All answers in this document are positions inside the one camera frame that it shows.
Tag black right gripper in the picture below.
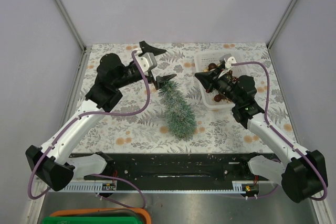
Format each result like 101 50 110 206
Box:
195 65 242 105

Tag small green christmas tree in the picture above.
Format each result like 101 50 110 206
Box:
160 81 197 139

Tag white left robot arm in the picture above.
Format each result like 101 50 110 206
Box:
25 41 175 191

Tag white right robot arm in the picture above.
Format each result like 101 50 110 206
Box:
195 67 328 203

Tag dark brown bauble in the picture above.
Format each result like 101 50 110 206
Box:
207 63 217 71

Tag brown ribbon ornaments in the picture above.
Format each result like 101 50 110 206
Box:
214 74 238 103

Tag white plastic basket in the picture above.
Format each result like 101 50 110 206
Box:
194 50 256 110

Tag floral patterned table mat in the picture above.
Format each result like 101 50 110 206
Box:
70 41 301 154

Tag orange plastic bin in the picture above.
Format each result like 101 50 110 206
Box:
49 208 152 224

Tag green plastic bin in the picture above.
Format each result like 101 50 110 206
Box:
41 217 143 224

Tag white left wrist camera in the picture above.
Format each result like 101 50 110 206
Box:
137 52 158 72

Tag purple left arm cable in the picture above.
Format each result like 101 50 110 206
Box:
28 49 152 200

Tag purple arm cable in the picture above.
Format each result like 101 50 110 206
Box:
28 49 152 200
230 61 329 201

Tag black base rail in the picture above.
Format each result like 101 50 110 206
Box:
83 152 271 190

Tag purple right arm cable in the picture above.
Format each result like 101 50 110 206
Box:
230 61 329 201

